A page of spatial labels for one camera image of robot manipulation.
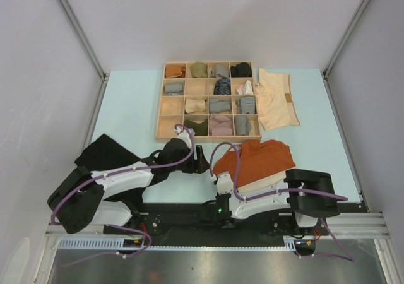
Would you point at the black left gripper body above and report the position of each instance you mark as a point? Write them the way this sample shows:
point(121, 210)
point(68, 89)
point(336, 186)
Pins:
point(192, 166)

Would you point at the orange and cream underwear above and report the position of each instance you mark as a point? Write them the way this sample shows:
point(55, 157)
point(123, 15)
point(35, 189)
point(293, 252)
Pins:
point(262, 164)

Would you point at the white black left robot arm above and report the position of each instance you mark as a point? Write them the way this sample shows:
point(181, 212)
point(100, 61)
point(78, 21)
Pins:
point(107, 185)

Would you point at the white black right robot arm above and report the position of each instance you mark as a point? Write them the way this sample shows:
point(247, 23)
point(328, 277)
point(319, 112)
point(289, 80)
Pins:
point(308, 194)

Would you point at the dark green rolled underwear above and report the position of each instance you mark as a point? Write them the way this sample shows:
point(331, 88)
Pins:
point(199, 128)

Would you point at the peach rolled underwear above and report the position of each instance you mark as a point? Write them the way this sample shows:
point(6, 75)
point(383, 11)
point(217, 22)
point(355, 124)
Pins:
point(194, 106)

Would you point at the grey rolled underwear bottom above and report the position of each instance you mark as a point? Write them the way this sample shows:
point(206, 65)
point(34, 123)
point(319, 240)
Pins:
point(242, 125)

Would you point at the grey rolled underwear middle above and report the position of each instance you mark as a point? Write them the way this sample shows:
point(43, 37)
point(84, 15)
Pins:
point(217, 106)

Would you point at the grey striped rolled underwear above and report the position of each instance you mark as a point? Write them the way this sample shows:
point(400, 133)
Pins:
point(246, 105)

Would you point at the grey rolled underwear left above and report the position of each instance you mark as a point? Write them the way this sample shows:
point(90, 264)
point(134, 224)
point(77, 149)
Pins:
point(174, 89)

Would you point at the navy striped rolled underwear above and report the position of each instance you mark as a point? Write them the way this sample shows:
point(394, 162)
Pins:
point(222, 87)

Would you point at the pink white rolled underwear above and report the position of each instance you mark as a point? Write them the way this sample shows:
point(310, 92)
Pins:
point(245, 88)

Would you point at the olive rolled underwear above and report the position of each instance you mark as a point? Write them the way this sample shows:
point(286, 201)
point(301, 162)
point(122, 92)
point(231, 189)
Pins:
point(199, 70)

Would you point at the orange rolled underwear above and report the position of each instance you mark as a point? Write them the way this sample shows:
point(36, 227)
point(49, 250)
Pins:
point(175, 71)

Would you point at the grey rolled underwear top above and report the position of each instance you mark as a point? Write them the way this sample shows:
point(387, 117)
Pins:
point(219, 71)

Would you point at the black rolled underwear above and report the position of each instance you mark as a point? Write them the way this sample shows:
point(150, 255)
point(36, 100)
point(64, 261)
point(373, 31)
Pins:
point(241, 70)

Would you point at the peach underwear flat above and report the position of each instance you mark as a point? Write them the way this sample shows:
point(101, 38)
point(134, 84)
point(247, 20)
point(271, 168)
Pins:
point(274, 100)

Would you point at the wooden grid organizer tray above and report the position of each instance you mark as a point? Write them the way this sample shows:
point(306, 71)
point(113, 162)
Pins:
point(171, 109)

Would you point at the black garment pile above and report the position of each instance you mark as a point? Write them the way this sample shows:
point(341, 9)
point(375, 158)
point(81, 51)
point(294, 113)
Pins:
point(107, 154)

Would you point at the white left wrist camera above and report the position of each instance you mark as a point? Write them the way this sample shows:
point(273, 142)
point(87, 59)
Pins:
point(186, 136)

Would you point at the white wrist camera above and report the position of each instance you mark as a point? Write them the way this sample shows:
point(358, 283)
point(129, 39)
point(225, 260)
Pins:
point(223, 182)
point(186, 136)

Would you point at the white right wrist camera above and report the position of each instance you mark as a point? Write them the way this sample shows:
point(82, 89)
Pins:
point(223, 182)

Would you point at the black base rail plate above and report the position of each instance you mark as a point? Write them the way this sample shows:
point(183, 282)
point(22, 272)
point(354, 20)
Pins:
point(216, 232)

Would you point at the aluminium corner post left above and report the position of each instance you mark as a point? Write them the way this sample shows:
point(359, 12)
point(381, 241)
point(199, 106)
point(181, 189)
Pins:
point(83, 40)

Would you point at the aluminium corner post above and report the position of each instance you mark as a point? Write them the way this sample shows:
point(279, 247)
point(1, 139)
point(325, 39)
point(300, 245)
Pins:
point(346, 36)
point(83, 40)

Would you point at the white slotted cable duct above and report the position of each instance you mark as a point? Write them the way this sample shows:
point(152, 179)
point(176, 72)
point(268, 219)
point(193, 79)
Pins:
point(131, 244)

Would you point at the aluminium frame profile front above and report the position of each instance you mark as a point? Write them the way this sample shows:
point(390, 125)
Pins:
point(345, 225)

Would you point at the aluminium corner post right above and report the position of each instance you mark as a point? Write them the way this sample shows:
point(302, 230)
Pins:
point(346, 36)

